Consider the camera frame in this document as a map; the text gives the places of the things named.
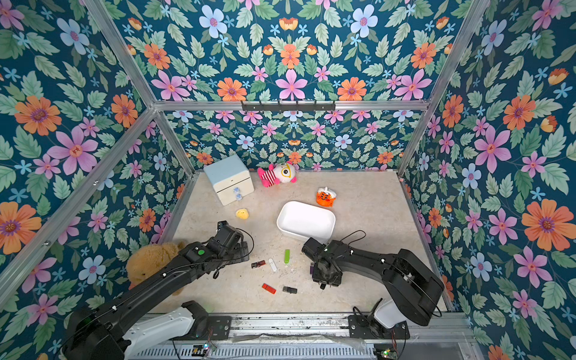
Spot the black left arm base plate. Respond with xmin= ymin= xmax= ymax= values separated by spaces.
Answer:
xmin=197 ymin=315 xmax=232 ymax=341

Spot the brown teddy bear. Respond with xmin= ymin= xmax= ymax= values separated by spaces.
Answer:
xmin=126 ymin=242 xmax=186 ymax=290

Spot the pink striped plush fish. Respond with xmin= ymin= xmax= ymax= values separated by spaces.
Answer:
xmin=257 ymin=161 xmax=298 ymax=188

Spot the black wall hook rail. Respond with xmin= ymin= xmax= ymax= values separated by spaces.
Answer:
xmin=241 ymin=100 xmax=336 ymax=113

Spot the orange tiger toy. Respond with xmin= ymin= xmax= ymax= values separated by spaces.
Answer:
xmin=316 ymin=187 xmax=338 ymax=208

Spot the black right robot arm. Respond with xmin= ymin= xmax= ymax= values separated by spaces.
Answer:
xmin=301 ymin=238 xmax=445 ymax=326

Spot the light blue drawer cabinet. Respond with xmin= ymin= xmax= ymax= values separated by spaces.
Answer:
xmin=204 ymin=154 xmax=254 ymax=206

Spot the black silver usb drive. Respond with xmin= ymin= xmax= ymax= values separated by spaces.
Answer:
xmin=283 ymin=286 xmax=298 ymax=294

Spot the yellow chick toy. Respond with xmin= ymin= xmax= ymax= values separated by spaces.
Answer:
xmin=235 ymin=208 xmax=250 ymax=220

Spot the white usb drive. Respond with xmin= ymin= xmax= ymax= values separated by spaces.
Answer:
xmin=268 ymin=258 xmax=278 ymax=272

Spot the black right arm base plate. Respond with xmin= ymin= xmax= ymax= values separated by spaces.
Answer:
xmin=347 ymin=314 xmax=410 ymax=340

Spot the white storage box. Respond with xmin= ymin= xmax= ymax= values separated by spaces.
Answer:
xmin=276 ymin=200 xmax=336 ymax=244

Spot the dark red swivel usb drive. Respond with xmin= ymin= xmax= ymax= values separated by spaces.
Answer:
xmin=251 ymin=260 xmax=266 ymax=269

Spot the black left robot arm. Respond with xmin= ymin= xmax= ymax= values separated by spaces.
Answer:
xmin=61 ymin=220 xmax=255 ymax=359

